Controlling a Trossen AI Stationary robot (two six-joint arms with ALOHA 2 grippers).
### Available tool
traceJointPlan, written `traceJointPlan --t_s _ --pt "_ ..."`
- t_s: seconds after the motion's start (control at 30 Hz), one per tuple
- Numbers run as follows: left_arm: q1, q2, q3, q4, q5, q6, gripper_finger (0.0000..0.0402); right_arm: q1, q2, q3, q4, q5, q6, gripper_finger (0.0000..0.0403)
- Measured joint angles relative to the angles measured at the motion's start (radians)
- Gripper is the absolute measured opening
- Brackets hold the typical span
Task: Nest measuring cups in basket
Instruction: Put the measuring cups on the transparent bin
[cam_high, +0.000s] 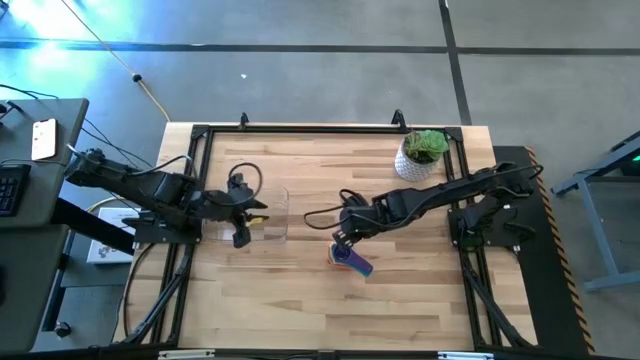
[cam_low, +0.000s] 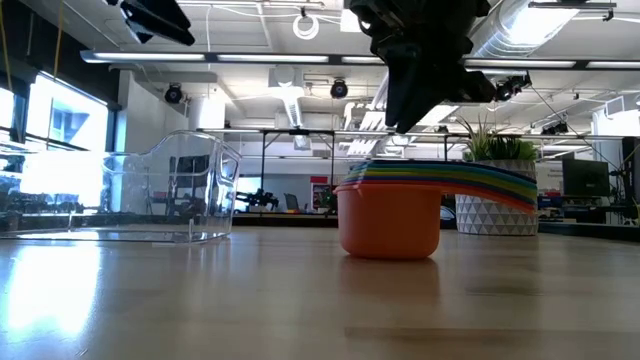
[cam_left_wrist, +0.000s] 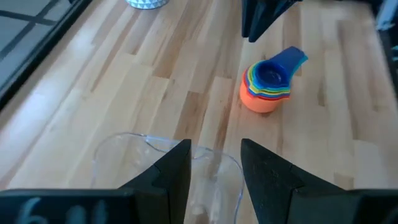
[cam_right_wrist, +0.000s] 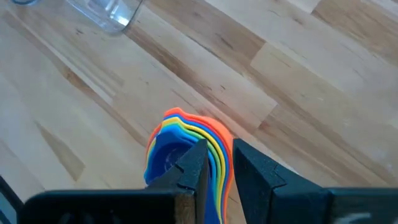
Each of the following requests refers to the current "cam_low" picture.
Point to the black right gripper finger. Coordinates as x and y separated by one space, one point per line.
435 95
402 85

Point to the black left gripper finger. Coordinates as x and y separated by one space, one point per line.
155 10
165 32

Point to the purple measuring cup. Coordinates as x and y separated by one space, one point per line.
450 163

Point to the green measuring cup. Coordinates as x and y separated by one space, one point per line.
450 171

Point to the yellow measuring cup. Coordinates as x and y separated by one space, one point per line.
450 176

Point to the red measuring cup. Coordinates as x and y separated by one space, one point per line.
390 225

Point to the black background robot arm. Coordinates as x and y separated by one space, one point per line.
257 198

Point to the clear plastic basket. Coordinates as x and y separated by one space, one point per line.
165 200

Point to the long ceiling light fixture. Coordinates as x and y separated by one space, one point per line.
150 56

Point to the black round ceiling fixture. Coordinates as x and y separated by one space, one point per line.
173 94
339 89

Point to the black track spotlight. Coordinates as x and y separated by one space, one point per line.
512 87
555 129

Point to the succulent in white patterned pot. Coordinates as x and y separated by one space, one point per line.
495 215

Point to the black monitor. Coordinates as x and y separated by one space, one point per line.
585 177

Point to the silver ceiling duct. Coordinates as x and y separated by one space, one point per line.
500 35

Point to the white ventilation duct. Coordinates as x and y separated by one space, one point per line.
292 107

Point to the red wall sign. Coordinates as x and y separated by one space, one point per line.
320 180

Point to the black background table frame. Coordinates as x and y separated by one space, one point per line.
263 160

